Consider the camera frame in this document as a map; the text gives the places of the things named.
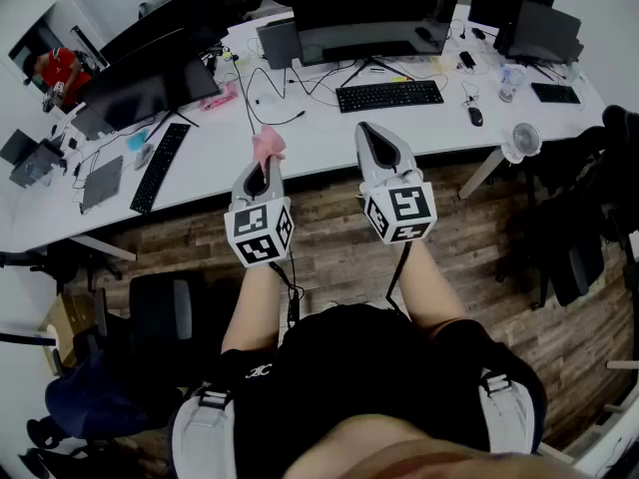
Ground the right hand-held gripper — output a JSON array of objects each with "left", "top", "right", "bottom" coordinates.
[{"left": 354, "top": 121, "right": 438, "bottom": 246}]

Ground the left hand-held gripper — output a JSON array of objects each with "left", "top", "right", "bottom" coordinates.
[{"left": 224, "top": 155, "right": 295, "bottom": 268}]

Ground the pink cloth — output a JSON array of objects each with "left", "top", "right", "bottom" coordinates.
[{"left": 251, "top": 124, "right": 289, "bottom": 163}]

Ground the curved black monitor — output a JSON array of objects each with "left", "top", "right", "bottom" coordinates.
[{"left": 291, "top": 0, "right": 461, "bottom": 89}]

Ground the person's left forearm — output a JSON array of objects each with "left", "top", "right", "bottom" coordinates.
[{"left": 221, "top": 260, "right": 301, "bottom": 354}]

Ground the person's right forearm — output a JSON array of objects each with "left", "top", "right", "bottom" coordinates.
[{"left": 397, "top": 239, "right": 471, "bottom": 339}]

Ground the wide black keyboard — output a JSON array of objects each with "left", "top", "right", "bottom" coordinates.
[{"left": 334, "top": 80, "right": 445, "bottom": 115}]

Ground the pink box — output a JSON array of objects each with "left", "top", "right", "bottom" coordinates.
[{"left": 199, "top": 81, "right": 239, "bottom": 114}]

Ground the slim black keyboard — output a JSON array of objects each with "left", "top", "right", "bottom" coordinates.
[{"left": 129, "top": 122, "right": 193, "bottom": 216}]

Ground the grey computer mouse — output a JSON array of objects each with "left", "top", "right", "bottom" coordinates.
[{"left": 133, "top": 142, "right": 155, "bottom": 171}]

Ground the white desk fan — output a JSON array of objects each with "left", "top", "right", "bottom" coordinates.
[{"left": 499, "top": 122, "right": 543, "bottom": 165}]

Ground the clear plastic bottle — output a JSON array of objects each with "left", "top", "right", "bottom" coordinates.
[{"left": 498, "top": 64, "right": 526, "bottom": 105}]

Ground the grey laptop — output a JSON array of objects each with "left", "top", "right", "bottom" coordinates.
[{"left": 79, "top": 155, "right": 125, "bottom": 215}]

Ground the small black keyboard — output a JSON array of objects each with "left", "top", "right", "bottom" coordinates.
[{"left": 530, "top": 82, "right": 583, "bottom": 106}]

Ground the grey jacket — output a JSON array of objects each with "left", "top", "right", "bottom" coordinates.
[{"left": 138, "top": 0, "right": 187, "bottom": 20}]

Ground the person's black shirt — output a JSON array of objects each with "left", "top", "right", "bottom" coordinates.
[{"left": 218, "top": 303, "right": 546, "bottom": 479}]

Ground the cardboard box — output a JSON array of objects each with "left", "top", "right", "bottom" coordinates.
[{"left": 41, "top": 291, "right": 97, "bottom": 369}]

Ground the dark blue bag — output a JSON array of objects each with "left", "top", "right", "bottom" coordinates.
[{"left": 43, "top": 350, "right": 154, "bottom": 441}]

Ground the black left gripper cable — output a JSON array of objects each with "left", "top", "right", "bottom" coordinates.
[{"left": 268, "top": 248, "right": 305, "bottom": 332}]

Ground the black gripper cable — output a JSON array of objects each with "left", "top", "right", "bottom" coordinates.
[
  {"left": 382, "top": 240, "right": 416, "bottom": 314},
  {"left": 268, "top": 248, "right": 305, "bottom": 332}
]

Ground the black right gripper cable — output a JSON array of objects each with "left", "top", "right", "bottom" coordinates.
[{"left": 382, "top": 240, "right": 416, "bottom": 314}]

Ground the grey left harness strap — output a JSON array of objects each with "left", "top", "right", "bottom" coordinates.
[{"left": 171, "top": 385, "right": 237, "bottom": 479}]

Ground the grey harness strap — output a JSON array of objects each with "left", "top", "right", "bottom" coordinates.
[
  {"left": 477, "top": 368, "right": 531, "bottom": 457},
  {"left": 171, "top": 385, "right": 237, "bottom": 479}
]

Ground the grey right harness strap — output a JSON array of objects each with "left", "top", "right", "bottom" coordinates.
[{"left": 477, "top": 368, "right": 531, "bottom": 457}]

